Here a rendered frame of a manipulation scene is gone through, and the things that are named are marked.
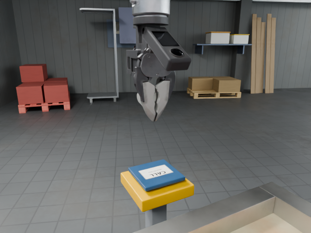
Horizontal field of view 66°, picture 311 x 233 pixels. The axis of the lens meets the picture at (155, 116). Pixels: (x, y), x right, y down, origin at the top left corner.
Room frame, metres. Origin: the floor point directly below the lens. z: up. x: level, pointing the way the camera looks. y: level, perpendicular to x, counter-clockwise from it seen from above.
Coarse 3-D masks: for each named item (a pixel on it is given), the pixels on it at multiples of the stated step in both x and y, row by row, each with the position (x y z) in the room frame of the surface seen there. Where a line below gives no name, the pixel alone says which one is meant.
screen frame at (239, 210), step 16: (256, 192) 0.39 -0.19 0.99; (272, 192) 0.39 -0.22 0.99; (288, 192) 0.39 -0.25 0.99; (208, 208) 0.34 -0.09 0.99; (224, 208) 0.34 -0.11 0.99; (240, 208) 0.34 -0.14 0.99; (256, 208) 0.35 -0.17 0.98; (272, 208) 0.37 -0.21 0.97; (288, 208) 0.35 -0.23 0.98; (304, 208) 0.34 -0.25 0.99; (160, 224) 0.30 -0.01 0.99; (176, 224) 0.30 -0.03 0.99; (192, 224) 0.30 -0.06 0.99; (208, 224) 0.31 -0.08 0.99; (224, 224) 0.32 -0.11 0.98; (240, 224) 0.34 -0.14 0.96; (304, 224) 0.33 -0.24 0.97
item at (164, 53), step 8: (144, 32) 0.49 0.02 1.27; (152, 32) 0.48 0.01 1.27; (160, 32) 0.48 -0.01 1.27; (168, 32) 0.49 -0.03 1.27; (152, 40) 0.46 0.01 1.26; (160, 40) 0.46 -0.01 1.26; (168, 40) 0.46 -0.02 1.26; (152, 48) 0.46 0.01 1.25; (160, 48) 0.44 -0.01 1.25; (168, 48) 0.44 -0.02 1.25; (176, 48) 0.45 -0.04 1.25; (160, 56) 0.44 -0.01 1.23; (168, 56) 0.42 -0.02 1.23; (176, 56) 0.42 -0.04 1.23; (184, 56) 0.43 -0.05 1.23; (168, 64) 0.41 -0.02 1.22; (176, 64) 0.42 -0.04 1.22; (184, 64) 0.42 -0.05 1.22
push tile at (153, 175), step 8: (160, 160) 0.56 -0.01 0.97; (128, 168) 0.52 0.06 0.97; (136, 168) 0.52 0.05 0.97; (144, 168) 0.52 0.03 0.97; (152, 168) 0.52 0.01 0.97; (160, 168) 0.52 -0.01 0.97; (168, 168) 0.52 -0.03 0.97; (136, 176) 0.48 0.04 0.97; (144, 176) 0.48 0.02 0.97; (152, 176) 0.48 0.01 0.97; (160, 176) 0.48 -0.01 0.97; (168, 176) 0.48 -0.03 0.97; (176, 176) 0.48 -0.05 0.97; (184, 176) 0.48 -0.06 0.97; (144, 184) 0.45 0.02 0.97; (152, 184) 0.45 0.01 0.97; (160, 184) 0.45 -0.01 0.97; (168, 184) 0.46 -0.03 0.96
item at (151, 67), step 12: (144, 24) 0.51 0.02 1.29; (156, 24) 0.50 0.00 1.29; (144, 48) 0.51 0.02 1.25; (132, 60) 0.53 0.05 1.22; (144, 60) 0.48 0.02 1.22; (156, 60) 0.49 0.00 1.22; (132, 72) 0.52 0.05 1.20; (144, 72) 0.48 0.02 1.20; (156, 72) 0.49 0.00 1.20; (168, 72) 0.50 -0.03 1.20
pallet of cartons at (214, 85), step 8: (192, 80) 6.28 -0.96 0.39; (200, 80) 6.30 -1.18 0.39; (208, 80) 6.33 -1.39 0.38; (216, 80) 6.11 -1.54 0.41; (224, 80) 5.93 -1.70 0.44; (232, 80) 5.96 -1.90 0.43; (240, 80) 5.99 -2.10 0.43; (192, 88) 6.28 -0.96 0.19; (200, 88) 6.31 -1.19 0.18; (208, 88) 6.33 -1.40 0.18; (216, 88) 6.07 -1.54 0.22; (224, 88) 5.94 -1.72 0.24; (232, 88) 5.96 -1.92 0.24; (216, 96) 5.92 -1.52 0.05; (232, 96) 6.05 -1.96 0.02; (240, 96) 5.98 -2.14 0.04
